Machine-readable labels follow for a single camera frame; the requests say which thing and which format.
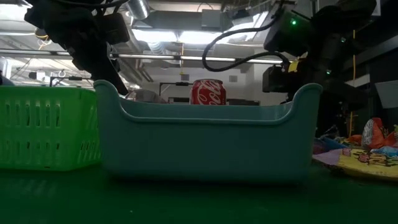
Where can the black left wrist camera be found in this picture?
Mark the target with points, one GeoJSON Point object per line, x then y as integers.
{"type": "Point", "coordinates": [115, 28]}

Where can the red-orange candy wrapper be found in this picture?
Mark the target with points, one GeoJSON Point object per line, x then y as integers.
{"type": "Point", "coordinates": [376, 133]}

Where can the grey slanted panel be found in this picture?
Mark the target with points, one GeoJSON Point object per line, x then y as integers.
{"type": "Point", "coordinates": [388, 93]}

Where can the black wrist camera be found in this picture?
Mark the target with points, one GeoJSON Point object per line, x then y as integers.
{"type": "Point", "coordinates": [115, 28]}
{"type": "Point", "coordinates": [275, 79]}

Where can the silver ventilation duct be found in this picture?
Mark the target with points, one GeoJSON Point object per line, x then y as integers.
{"type": "Point", "coordinates": [138, 9]}

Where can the large yellow candy packet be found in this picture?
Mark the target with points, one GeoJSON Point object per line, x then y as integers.
{"type": "Point", "coordinates": [367, 161]}

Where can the green plastic basket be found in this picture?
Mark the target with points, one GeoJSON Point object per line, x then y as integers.
{"type": "Point", "coordinates": [62, 133]}

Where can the teal plastic bin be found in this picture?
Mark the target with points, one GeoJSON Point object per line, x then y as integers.
{"type": "Point", "coordinates": [202, 149]}

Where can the grey ceiling duct box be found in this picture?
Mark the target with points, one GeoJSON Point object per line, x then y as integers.
{"type": "Point", "coordinates": [211, 18]}

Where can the red Coca-Cola can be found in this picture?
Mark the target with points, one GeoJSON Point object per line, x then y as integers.
{"type": "Point", "coordinates": [207, 93]}

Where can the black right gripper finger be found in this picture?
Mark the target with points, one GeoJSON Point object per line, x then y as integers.
{"type": "Point", "coordinates": [306, 74]}

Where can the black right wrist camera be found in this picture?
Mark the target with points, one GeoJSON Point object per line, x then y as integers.
{"type": "Point", "coordinates": [275, 79]}

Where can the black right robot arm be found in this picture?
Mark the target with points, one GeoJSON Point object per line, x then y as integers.
{"type": "Point", "coordinates": [339, 31]}

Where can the bright ceiling light panel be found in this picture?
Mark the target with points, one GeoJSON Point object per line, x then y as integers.
{"type": "Point", "coordinates": [155, 36]}

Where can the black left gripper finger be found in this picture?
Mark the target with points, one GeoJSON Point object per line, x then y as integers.
{"type": "Point", "coordinates": [99, 73]}

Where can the blue candy packet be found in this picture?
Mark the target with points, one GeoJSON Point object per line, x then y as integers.
{"type": "Point", "coordinates": [329, 144]}

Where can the long ceiling strip light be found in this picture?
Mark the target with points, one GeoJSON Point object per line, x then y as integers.
{"type": "Point", "coordinates": [155, 56]}

